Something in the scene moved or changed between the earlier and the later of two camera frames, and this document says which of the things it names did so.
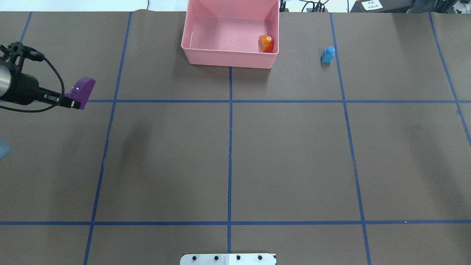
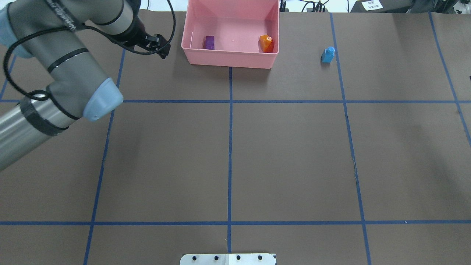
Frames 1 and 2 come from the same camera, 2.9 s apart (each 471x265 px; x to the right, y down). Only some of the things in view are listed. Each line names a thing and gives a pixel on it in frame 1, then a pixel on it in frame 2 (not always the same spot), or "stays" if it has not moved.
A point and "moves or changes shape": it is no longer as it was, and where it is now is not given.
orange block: x=265 y=43 stays
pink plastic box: x=226 y=33 stays
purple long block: x=81 y=90 moves or changes shape
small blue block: x=328 y=55 stays
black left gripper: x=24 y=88 → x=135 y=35
